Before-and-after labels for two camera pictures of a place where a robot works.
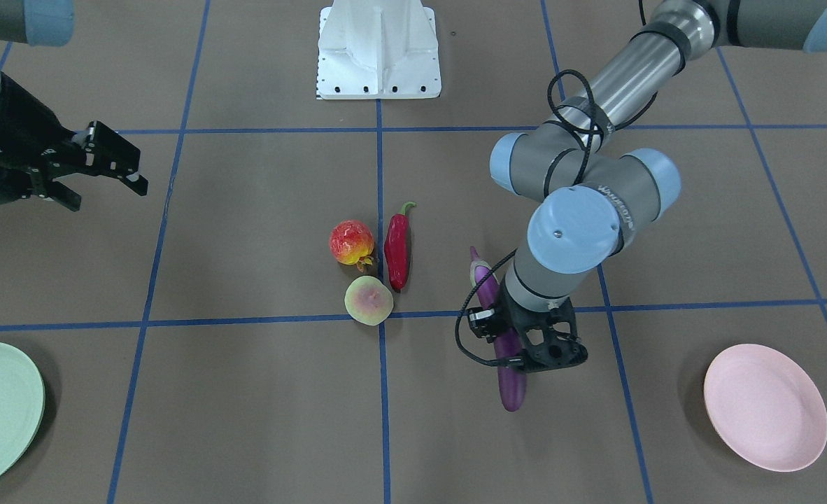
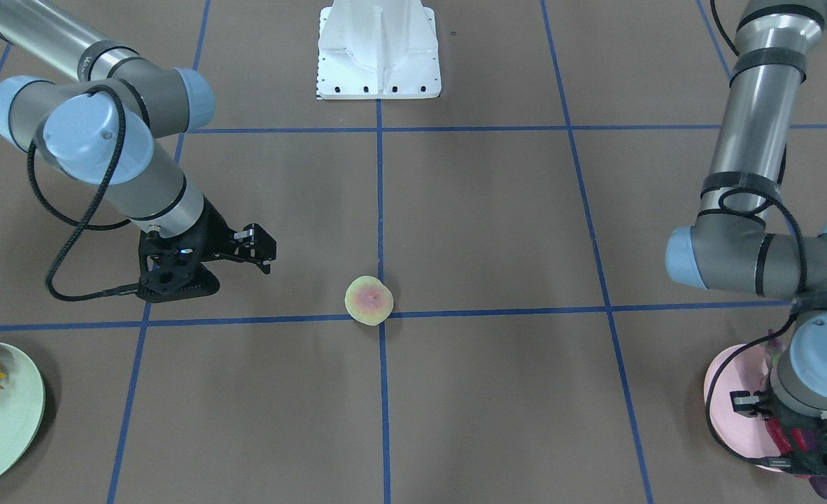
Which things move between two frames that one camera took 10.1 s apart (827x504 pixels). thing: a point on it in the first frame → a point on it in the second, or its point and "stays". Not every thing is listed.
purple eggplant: (510, 359) → (826, 487)
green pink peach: (369, 301) stays
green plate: (5, 414) stays
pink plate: (766, 406) stays
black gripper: (484, 323) → (745, 403)
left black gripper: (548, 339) → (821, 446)
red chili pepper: (398, 247) → (781, 440)
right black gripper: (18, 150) → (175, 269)
